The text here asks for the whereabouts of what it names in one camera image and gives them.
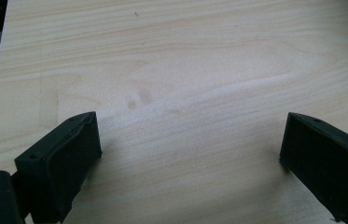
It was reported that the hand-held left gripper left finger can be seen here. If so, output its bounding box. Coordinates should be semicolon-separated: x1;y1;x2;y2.
14;111;103;224

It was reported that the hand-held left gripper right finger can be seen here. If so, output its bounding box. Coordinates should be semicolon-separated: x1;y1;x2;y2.
279;112;348;224

